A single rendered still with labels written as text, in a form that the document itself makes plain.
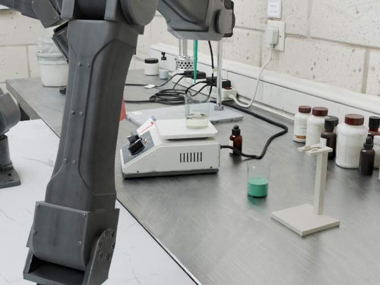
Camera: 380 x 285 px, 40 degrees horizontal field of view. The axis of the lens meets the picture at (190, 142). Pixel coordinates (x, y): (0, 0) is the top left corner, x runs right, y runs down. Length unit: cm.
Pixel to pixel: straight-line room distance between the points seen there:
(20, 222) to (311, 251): 47
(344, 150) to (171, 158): 37
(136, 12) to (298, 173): 65
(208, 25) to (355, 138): 49
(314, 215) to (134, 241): 30
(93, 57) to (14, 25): 286
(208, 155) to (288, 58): 61
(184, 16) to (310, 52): 83
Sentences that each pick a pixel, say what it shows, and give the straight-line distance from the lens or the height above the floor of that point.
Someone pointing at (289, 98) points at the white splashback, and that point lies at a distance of 153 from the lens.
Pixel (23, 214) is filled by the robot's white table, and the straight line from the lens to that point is 94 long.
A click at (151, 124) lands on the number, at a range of 134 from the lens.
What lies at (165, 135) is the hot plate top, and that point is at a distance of 104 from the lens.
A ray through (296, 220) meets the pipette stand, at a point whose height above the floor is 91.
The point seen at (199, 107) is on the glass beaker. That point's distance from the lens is 105.
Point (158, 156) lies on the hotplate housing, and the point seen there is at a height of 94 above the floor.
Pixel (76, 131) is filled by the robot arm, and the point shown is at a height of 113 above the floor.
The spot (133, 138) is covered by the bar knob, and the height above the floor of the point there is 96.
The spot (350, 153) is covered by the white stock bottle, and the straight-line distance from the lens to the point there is 115.
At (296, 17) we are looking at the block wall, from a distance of 156.
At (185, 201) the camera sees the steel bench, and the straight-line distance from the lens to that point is 95.
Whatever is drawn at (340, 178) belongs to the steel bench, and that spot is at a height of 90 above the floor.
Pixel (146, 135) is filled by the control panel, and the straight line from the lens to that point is 113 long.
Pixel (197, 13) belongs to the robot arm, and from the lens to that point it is 74.
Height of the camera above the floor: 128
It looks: 17 degrees down
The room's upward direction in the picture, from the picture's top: straight up
